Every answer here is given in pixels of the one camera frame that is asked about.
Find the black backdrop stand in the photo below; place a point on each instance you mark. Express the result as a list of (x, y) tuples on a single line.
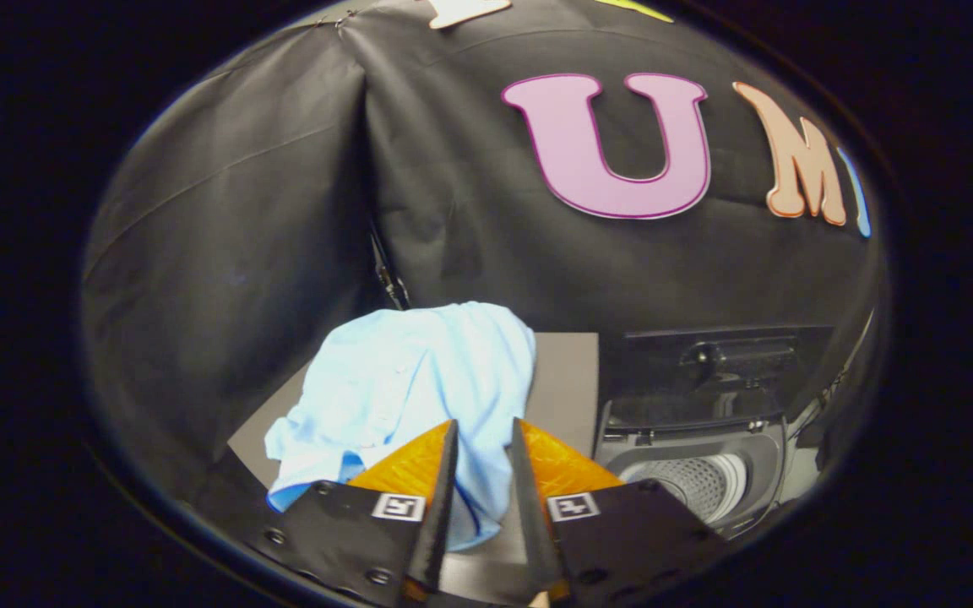
[(387, 274)]

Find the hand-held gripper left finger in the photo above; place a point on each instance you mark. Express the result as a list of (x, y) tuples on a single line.
[(440, 507)]

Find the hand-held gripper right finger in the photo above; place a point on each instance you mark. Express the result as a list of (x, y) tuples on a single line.
[(529, 507)]

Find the black backdrop cloth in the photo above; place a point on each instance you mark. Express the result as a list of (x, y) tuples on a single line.
[(241, 211)]

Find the grey washing machine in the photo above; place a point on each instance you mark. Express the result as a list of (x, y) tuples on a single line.
[(757, 456)]

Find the dark cabinet with beige door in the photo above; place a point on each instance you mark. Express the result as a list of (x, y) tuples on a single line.
[(567, 380)]

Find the light blue shirt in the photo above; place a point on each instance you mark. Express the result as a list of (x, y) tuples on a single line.
[(419, 371)]

